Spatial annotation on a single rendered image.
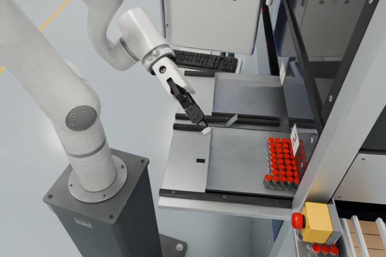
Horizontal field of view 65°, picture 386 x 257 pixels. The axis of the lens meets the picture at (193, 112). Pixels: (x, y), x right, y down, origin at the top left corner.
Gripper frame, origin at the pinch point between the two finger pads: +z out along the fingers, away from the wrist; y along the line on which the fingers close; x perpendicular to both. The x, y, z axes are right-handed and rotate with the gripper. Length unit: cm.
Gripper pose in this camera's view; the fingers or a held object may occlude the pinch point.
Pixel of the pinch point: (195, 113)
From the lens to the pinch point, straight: 73.9
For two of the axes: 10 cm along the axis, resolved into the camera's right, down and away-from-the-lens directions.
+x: -8.1, 5.7, 1.4
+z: 5.4, 8.1, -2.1
